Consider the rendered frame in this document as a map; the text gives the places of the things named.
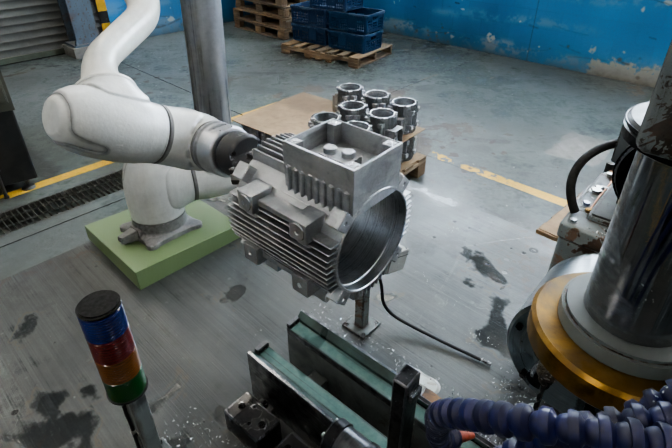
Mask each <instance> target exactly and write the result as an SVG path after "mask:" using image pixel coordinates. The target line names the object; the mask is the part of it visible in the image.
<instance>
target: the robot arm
mask: <svg viewBox="0 0 672 448"><path fill-rule="evenodd" d="M125 2H126V5H127V8H126V10H125V11H124V12H123V13H122V14H121V15H120V16H119V17H118V18H117V19H116V20H115V21H114V22H112V23H111V24H110V25H109V26H108V27H107V28H106V29H105V30H104V31H103V32H102V33H101V34H100V35H99V36H98V37H97V38H95V39H94V40H93V42H92V43H91V44H90V45H89V47H88V48H87V50H86V51H85V54H84V56H83V60H82V64H81V79H80V80H79V81H77V82H76V83H75V85H69V86H66V87H63V88H61V89H58V90H56V91H54V92H53V93H52V94H51V95H50V96H49V97H48V98H47V100H46V101H45V103H44V106H43V110H42V122H43V126H44V129H45V131H46V133H47V135H48V136H49V137H50V138H51V139H52V141H53V142H54V143H55V144H57V145H58V146H60V147H61V148H63V149H65V150H67V151H70V152H72V153H75V154H78V155H81V156H85V157H89V158H93V159H99V160H104V161H111V162H118V163H123V168H122V183H123V189H124V194H125V199H126V202H127V206H128V209H129V211H130V214H131V218H132V221H129V222H126V223H123V224H121V225H120V231H121V232H123V233H122V234H120V235H119V236H118V241H120V244H122V245H124V244H127V243H131V242H135V241H139V242H141V243H142V244H144V245H145V246H146V248H147V250H149V251H154V250H157V249H158V248H159V247H161V246H162V245H164V244H166V243H168V242H170V241H172V240H174V239H176V238H178V237H180V236H182V235H184V234H186V233H188V232H190V231H193V230H196V229H199V228H201V227H202V221H201V220H198V219H195V218H192V217H191V216H189V215H187V213H186V210H185V206H187V205H188V204H190V203H191V202H193V201H195V200H200V199H208V198H213V197H218V196H222V195H225V194H229V192H230V191H232V190H233V189H235V188H237V187H238V184H239V181H240V179H238V178H236V177H234V176H233V175H232V174H233V172H234V170H235V168H236V166H237V165H238V163H239V161H240V160H241V161H243V162H246V163H248V164H249V163H250V162H251V161H252V160H253V148H255V149H257V145H258V144H259V145H262V142H261V140H260V139H259V138H258V137H256V136H254V135H251V134H248V133H246V132H245V131H244V130H243V129H242V128H240V127H238V126H234V125H232V123H231V111H230V100H229V89H228V77H227V66H226V55H225V53H226V50H225V38H224V27H223V16H222V4H221V0H180V4H181V12H182V19H183V27H184V35H185V42H186V50H187V58H188V65H189V73H190V81H191V88H192V96H193V104H194V110H193V109H189V108H183V107H172V106H166V105H160V104H156V103H153V102H150V100H149V97H148V96H147V95H145V94H144V93H143V92H142V91H141V90H140V89H139V88H138V87H137V85H136V84H135V82H134V81H133V80H132V79H131V78H129V77H128V76H126V75H123V74H120V73H119V72H118V66H119V64H120V63H121V62H122V61H123V60H124V59H125V58H126V57H127V56H128V55H129V54H130V53H131V52H132V51H133V50H134V49H135V48H136V47H137V46H138V45H139V44H141V43H142V42H143V41H144V40H145V39H146V38H147V37H148V36H149V35H150V34H151V32H152V31H153V30H154V29H155V27H156V25H157V23H158V20H159V15H160V1H159V0H125Z"/></svg>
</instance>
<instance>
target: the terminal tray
mask: <svg viewBox="0 0 672 448"><path fill-rule="evenodd" d="M332 121H336V122H337V123H336V124H332V123H331V122H332ZM292 139H298V141H297V142H293V141H292ZM389 141H391V142H393V144H391V145H390V144H387V142H389ZM282 145H283V162H284V168H285V185H286V186H287V190H288V191H290V190H291V189H294V194H297V193H298V192H300V196H301V197H304V196H305V195H306V196H307V200H308V201H310V200H312V199H314V204H318V203H319V202H320V203H321V207H322V208H325V207H326V206H328V210H329V212H331V211H332V209H333V207H337V208H339V209H341V210H343V211H345V212H347V213H349V214H350V215H352V216H353V217H354V216H355V215H356V213H357V212H358V211H359V209H360V208H361V207H362V206H363V204H364V203H365V202H366V201H367V200H368V199H369V198H370V197H371V196H372V195H374V194H375V193H376V192H378V191H379V190H381V189H383V188H386V187H397V188H398V183H399V173H400V169H401V158H402V147H403V143H402V142H399V141H396V140H393V139H390V138H388V137H385V136H382V135H379V134H377V133H374V132H371V131H368V130H365V129H363V128H360V127H357V126H354V125H351V124H349V123H346V122H343V121H340V120H337V119H335V118H332V119H330V120H327V121H325V122H323V123H321V124H319V125H316V126H314V127H312V128H310V129H308V130H305V131H303V132H301V133H299V134H296V135H294V136H292V137H290V138H288V139H285V140H283V141H282ZM352 162H353V163H356V166H350V165H349V163H352ZM394 191H396V190H395V189H387V190H384V191H382V192H380V193H378V194H377V195H375V196H374V197H373V198H372V199H370V200H369V201H368V202H367V203H366V205H365V206H364V207H363V208H362V209H361V211H360V212H359V213H358V215H357V216H356V217H358V216H359V215H361V214H362V213H364V212H365V211H366V210H368V209H369V208H371V207H372V206H374V205H375V204H377V203H378V202H380V201H381V200H383V199H384V198H385V197H387V196H388V195H390V194H391V193H393V192H394Z"/></svg>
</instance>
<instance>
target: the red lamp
mask: <svg viewBox="0 0 672 448"><path fill-rule="evenodd" d="M86 342H87V344H88V347H89V349H90V352H91V354H92V357H93V359H94V361H95V362H96V363H97V364H99V365H104V366H109V365H114V364H117V363H119V362H122V361H123V360H125V359H126V358H127V357H129V356H130V354H131V353H132V352H133V350H134V347H135V341H134V338H133V335H132V332H131V329H130V326H129V323H128V328H127V330H126V331H125V332H124V334H123V335H122V336H120V337H119V338H118V339H116V340H114V341H112V342H110V343H106V344H101V345H96V344H91V343H89V342H88V341H87V340H86Z"/></svg>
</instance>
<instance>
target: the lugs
mask: <svg viewBox="0 0 672 448"><path fill-rule="evenodd" d="M256 171H257V169H256V168H255V167H253V166H251V165H250V164H248V163H246V162H243V161H241V160H240V161H239V163H238V165H237V166H236V168H235V170H234V172H233V174H232V175H233V176H234V177H236V178H238V179H240V180H241V181H243V182H245V183H247V184H248V183H250V182H251V180H252V178H253V176H254V174H255V173H256ZM408 184H409V180H408V179H407V178H406V176H405V175H403V174H401V173H399V183H398V188H399V189H400V190H401V191H402V192H403V193H404V191H405V189H406V187H407V185H408ZM353 218H354V217H353V216H352V215H350V214H349V213H347V212H345V211H343V210H341V209H339V208H337V207H333V209H332V211H331V213H330V215H329V217H328V218H327V220H326V222H325V224H326V225H327V226H329V227H331V228H333V229H335V230H336V231H338V232H340V233H342V234H345V233H346V232H347V230H348V228H349V226H350V224H351V222H352V220H353ZM401 251H402V248H401V247H400V246H398V248H397V250H396V252H395V254H394V256H393V258H392V259H391V261H393V262H396V261H397V259H398V257H399V255H400V253H401ZM350 295H351V293H349V292H346V291H344V290H340V289H339V288H338V289H337V290H336V291H334V292H333V293H331V294H330V293H328V292H327V293H326V297H327V298H328V299H330V300H331V301H333V302H335V303H336V304H340V305H345V304H346V302H347V300H348V298H349V296H350Z"/></svg>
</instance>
